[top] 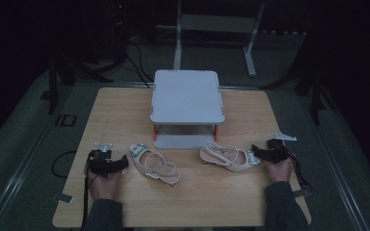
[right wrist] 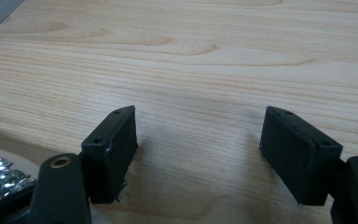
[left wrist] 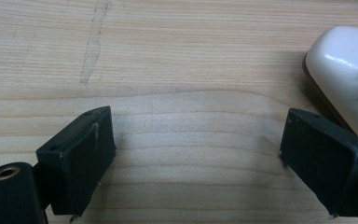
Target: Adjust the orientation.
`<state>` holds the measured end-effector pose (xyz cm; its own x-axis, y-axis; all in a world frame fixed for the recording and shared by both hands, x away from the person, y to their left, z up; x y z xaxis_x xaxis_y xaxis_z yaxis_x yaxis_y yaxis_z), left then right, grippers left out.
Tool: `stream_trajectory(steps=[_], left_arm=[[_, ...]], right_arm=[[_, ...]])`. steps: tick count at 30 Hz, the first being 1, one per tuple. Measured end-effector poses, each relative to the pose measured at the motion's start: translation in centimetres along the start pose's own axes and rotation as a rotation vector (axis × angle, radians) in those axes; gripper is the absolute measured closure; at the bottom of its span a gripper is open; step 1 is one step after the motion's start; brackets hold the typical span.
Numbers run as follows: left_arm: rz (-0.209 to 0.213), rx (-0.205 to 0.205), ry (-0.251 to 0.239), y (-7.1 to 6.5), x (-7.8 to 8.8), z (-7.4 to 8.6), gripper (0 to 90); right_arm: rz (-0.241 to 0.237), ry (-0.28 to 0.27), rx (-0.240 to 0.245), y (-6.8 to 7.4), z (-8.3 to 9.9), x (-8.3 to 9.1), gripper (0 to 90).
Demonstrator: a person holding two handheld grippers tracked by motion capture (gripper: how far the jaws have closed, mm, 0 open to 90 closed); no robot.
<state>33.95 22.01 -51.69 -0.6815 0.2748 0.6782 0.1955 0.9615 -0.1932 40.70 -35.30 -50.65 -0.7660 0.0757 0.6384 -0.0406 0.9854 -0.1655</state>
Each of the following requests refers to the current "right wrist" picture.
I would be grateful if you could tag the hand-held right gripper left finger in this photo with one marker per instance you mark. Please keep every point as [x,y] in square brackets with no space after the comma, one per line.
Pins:
[110,155]

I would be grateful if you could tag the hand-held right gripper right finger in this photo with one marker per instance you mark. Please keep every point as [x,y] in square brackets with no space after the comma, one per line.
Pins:
[292,155]

